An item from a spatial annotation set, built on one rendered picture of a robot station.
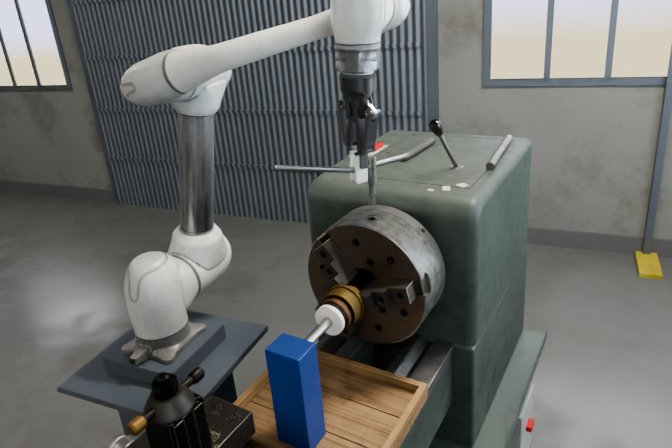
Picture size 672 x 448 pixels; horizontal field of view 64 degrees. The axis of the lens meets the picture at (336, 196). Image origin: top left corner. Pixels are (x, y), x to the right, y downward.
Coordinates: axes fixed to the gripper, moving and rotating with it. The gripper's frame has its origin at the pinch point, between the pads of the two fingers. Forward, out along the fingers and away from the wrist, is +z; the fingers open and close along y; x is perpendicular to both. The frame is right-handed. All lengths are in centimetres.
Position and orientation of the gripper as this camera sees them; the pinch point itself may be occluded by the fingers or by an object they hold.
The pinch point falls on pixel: (358, 166)
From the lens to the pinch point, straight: 116.2
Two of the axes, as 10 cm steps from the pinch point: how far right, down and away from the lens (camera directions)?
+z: 0.3, 9.2, 3.9
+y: 5.3, 3.2, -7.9
